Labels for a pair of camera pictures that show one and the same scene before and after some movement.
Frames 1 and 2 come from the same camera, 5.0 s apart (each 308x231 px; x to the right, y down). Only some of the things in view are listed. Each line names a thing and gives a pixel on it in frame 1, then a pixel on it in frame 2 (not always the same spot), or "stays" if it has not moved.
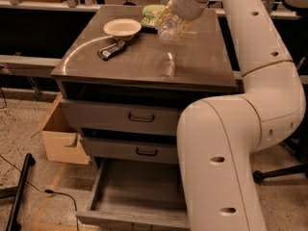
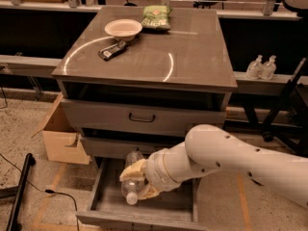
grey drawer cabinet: (122, 87) stays
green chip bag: (150, 13) stays
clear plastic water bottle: (167, 30) -> (132, 190)
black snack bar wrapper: (112, 49) stays
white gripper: (183, 4) -> (156, 171)
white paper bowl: (123, 29) stays
